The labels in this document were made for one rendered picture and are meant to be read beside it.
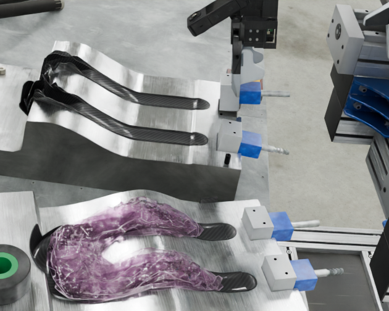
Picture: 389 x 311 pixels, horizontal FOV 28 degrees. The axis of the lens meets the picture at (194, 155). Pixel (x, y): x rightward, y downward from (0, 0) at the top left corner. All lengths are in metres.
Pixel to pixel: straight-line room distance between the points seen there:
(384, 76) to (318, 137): 1.35
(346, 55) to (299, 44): 1.93
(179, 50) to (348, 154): 1.29
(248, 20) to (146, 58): 0.44
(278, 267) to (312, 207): 1.48
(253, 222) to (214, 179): 0.14
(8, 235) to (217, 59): 0.80
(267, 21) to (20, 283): 0.63
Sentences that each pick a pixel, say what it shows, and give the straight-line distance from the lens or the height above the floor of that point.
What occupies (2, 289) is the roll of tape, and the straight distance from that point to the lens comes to 1.05.
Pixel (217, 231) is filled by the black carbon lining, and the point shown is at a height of 0.85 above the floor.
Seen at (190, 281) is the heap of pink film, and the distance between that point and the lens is 1.13.
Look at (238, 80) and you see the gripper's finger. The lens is 1.40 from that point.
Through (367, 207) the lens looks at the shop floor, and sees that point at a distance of 2.75.
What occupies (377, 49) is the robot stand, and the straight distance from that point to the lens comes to 1.62.
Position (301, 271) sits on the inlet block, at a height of 0.87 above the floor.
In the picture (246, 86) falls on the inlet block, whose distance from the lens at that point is 1.45.
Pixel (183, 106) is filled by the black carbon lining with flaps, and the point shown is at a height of 0.88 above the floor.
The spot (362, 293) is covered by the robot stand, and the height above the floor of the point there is 0.21.
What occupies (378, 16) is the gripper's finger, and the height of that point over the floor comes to 1.45.
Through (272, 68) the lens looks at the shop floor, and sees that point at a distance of 3.32.
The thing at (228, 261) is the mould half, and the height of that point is 0.86.
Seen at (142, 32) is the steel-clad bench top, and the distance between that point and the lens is 1.84.
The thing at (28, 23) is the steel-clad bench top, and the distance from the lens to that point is 1.84.
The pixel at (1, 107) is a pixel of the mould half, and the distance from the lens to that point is 1.47.
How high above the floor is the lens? 1.74
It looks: 39 degrees down
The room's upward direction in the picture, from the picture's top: 10 degrees clockwise
